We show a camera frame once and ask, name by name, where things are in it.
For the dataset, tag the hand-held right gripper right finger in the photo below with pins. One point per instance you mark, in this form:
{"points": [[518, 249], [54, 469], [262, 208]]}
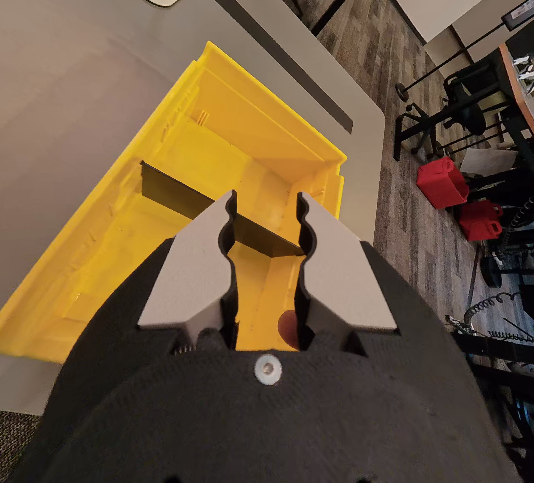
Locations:
{"points": [[346, 282]]}

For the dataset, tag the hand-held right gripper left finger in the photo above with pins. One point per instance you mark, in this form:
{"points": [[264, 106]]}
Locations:
{"points": [[192, 278]]}

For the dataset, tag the yellow plastic bin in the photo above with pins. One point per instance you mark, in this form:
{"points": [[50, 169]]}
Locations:
{"points": [[104, 249]]}

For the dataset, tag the black office chair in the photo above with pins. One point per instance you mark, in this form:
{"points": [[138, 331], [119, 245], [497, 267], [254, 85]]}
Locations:
{"points": [[471, 113]]}

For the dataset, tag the wooden desk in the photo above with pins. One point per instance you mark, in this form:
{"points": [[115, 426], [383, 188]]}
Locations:
{"points": [[511, 74]]}

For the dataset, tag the white sheet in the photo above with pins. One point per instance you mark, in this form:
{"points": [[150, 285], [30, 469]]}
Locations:
{"points": [[488, 162]]}

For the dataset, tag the black bin divider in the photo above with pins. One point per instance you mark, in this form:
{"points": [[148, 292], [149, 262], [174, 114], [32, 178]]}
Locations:
{"points": [[175, 191]]}

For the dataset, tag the red plastic bin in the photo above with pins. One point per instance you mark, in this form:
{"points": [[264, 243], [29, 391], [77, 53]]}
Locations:
{"points": [[479, 222], [440, 184]]}

